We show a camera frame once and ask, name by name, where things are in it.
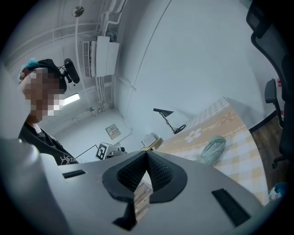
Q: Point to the black head cap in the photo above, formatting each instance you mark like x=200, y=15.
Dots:
x=49, y=63

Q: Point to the white wall control panel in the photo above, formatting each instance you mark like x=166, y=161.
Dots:
x=112, y=131

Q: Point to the round ceiling fixture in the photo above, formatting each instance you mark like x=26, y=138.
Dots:
x=77, y=11

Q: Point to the white air conditioner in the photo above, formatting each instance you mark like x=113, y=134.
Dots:
x=102, y=57

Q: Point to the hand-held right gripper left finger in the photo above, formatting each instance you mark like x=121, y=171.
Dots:
x=87, y=197

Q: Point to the teal crumpled bag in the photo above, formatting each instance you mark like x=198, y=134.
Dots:
x=278, y=191

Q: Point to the green umbrella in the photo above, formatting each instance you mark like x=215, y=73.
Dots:
x=212, y=149

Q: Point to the white box appliance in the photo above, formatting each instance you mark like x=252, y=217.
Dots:
x=149, y=139

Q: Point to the person's black shirt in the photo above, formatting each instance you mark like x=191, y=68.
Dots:
x=48, y=144

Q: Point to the black office chair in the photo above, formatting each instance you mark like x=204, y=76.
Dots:
x=275, y=50

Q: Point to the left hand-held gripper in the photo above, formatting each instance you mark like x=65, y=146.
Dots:
x=102, y=151

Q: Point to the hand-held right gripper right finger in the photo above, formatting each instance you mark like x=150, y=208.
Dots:
x=197, y=206

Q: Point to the person's head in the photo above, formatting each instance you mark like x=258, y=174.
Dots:
x=39, y=96

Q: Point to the table with yellow checkered cloth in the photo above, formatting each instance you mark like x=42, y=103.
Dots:
x=239, y=156

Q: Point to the black desk lamp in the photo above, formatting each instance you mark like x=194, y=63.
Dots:
x=166, y=113

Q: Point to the long ceiling light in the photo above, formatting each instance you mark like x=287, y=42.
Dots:
x=71, y=99

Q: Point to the black head-worn camera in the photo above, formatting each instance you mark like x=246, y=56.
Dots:
x=71, y=71

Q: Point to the white ceiling pipes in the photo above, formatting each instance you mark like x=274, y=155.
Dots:
x=108, y=20

